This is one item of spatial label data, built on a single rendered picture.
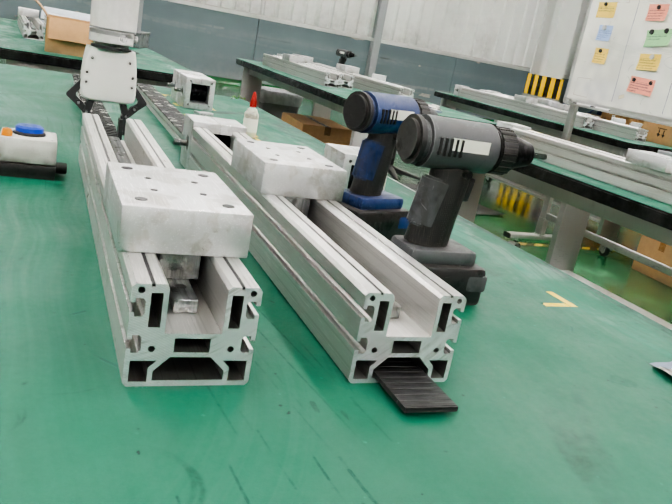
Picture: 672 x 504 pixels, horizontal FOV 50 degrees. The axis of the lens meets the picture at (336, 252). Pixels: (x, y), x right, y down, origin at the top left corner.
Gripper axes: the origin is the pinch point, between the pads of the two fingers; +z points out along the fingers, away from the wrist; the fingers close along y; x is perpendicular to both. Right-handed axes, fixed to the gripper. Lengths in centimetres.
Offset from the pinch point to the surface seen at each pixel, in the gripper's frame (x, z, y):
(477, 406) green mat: 100, 4, -24
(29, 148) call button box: 31.3, -0.8, 13.1
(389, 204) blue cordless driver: 51, -2, -38
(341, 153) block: 29.4, -5.2, -37.5
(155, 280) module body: 95, -5, 4
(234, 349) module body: 95, 1, -3
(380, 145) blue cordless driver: 51, -11, -34
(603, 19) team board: -200, -62, -282
